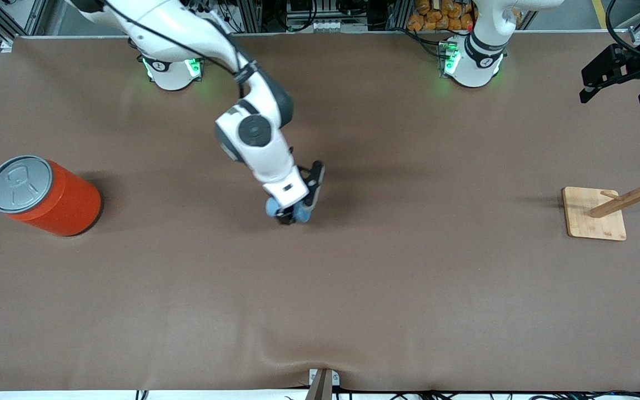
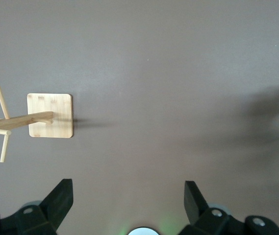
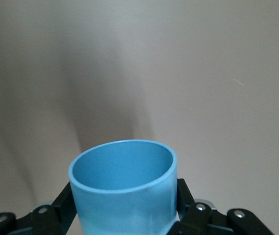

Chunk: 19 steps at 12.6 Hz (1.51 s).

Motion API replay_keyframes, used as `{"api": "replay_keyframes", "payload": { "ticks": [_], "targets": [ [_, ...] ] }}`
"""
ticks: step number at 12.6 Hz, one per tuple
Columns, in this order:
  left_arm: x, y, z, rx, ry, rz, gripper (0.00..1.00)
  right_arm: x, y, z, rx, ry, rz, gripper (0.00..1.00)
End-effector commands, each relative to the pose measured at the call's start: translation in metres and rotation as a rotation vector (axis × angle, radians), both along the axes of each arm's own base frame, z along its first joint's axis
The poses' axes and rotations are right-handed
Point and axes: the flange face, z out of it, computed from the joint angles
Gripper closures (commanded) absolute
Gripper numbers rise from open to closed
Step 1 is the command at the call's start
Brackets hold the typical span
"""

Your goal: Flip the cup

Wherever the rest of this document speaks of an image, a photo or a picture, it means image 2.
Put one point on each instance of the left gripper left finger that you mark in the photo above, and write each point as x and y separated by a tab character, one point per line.
58	203

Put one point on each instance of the wooden mug tree stand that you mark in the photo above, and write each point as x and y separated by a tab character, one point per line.
51	127

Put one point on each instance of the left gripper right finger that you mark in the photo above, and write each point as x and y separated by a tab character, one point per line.
193	203

